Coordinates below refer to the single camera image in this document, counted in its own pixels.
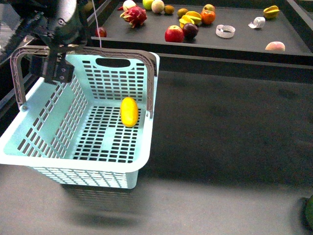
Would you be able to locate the dark robot left arm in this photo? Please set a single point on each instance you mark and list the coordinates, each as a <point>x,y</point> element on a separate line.
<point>46,5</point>

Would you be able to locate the yellow starfruit centre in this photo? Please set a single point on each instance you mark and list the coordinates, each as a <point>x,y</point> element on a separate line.
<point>190,17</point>

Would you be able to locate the brown kiwi right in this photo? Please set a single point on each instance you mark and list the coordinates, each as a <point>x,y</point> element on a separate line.
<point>181,12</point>

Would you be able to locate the yellow starfruit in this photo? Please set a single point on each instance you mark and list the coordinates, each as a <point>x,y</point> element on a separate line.
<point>271,12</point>
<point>190,17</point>

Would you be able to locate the small dark red apple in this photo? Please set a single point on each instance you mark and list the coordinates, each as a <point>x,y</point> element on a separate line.
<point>100,32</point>

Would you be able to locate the brown kiwi left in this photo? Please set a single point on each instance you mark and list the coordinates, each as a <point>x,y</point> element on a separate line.
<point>169,10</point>

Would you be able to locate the green mango at edge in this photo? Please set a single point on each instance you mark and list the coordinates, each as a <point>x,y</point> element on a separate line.
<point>309,212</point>

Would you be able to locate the green apple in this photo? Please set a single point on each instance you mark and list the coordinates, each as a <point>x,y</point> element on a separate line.
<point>147,4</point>

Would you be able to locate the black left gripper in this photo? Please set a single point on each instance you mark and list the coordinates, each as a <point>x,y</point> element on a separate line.
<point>61,30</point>

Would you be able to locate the light blue plastic basket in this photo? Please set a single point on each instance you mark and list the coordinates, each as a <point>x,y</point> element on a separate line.
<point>73,133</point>

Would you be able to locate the black fruit display tray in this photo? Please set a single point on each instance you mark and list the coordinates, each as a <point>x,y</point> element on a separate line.
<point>228,37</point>

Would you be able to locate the brown kiwi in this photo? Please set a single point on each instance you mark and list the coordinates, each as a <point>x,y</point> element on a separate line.
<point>181,12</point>
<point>169,10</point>

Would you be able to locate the pink dragon fruit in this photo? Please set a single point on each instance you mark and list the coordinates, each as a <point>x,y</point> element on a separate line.
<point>135,16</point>

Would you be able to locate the pale round melon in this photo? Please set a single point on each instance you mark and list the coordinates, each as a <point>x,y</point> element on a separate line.
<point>157,6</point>

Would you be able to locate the large red apple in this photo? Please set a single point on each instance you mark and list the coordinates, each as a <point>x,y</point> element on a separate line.
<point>174,34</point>

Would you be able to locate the pale pink peach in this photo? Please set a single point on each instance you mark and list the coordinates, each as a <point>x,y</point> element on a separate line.
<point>277,46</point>

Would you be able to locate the yellow mango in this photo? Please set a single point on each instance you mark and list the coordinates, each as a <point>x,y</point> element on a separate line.
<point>129,112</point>

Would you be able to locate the yellow starfruit right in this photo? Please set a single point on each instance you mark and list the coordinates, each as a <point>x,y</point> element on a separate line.
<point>271,12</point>

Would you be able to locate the dark purple plum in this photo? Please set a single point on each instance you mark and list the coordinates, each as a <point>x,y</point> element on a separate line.
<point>190,31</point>

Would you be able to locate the orange persimmon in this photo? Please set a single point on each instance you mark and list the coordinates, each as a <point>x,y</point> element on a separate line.
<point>207,17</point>

